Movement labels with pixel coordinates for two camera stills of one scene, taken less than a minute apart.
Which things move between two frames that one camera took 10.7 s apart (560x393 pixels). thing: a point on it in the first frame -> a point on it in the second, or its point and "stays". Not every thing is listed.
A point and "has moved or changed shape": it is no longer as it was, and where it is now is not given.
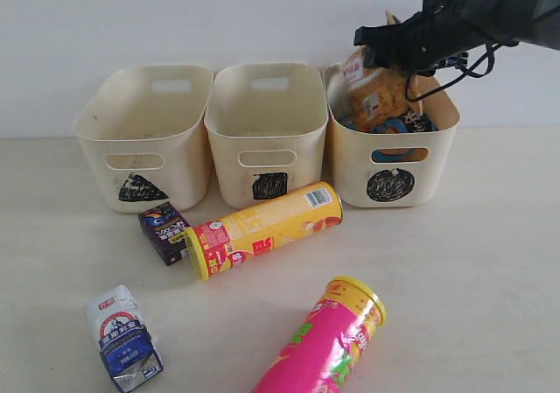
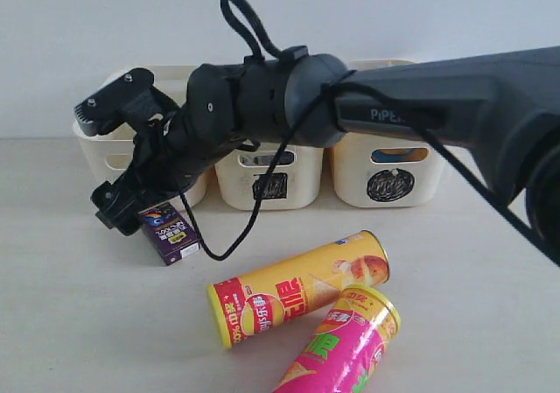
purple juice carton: [162, 223] stays
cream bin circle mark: [391, 185] stays
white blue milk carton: [123, 336] -> [257, 161]
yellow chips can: [219, 242] -> [250, 303]
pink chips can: [329, 343] has moved or changed shape
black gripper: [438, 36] -> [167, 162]
